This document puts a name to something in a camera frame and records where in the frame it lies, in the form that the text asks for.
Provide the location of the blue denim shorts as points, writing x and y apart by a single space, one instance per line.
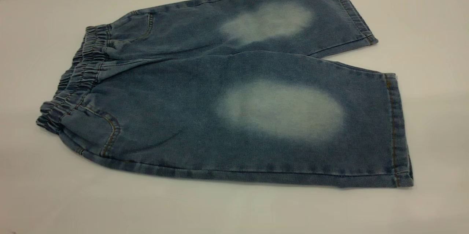
183 116

